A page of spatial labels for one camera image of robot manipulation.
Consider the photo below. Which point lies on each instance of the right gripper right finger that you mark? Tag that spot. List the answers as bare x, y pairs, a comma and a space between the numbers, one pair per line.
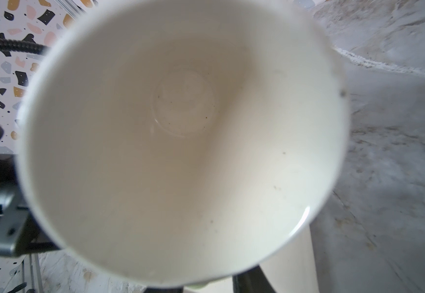
252, 281

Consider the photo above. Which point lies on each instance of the light green mug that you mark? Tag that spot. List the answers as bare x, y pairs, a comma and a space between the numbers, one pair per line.
172, 143

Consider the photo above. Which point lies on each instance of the beige rectangular tray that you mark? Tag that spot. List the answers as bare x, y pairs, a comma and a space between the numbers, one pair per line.
293, 269

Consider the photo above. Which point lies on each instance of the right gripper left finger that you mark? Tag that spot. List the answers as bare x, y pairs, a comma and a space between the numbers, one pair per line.
159, 290

